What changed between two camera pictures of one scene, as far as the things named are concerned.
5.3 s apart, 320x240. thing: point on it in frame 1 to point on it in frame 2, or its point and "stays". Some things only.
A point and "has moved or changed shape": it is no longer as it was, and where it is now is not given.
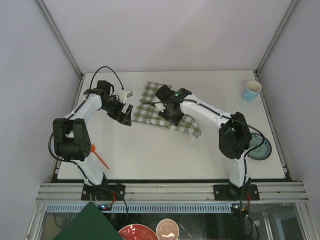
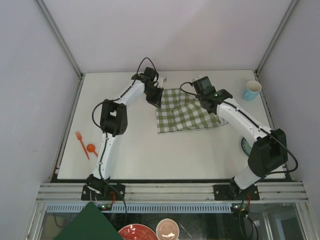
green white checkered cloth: x=147 y=112 has moved or changed shape
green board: x=91 y=223 stays
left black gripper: x=118 y=116 to x=157 y=100
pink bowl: x=167 y=229 stays
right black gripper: x=165 y=113 to x=197 y=96
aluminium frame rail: x=283 y=192 stays
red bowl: x=137 y=232 stays
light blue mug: x=252 y=90 stays
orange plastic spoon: x=92 y=149 stays
